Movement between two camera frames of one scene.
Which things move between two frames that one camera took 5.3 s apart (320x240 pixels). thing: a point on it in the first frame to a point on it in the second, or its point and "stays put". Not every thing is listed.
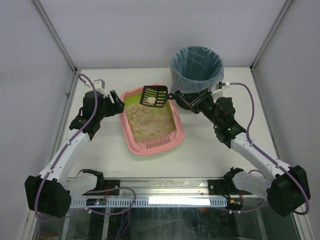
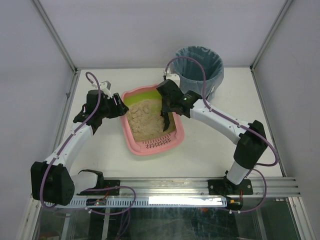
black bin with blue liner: [195, 69] stays put
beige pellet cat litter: [148, 123] stays put
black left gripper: [111, 102] stays put
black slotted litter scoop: [156, 96] to [166, 119]
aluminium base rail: [165, 187] stays put
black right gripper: [194, 100] to [167, 106]
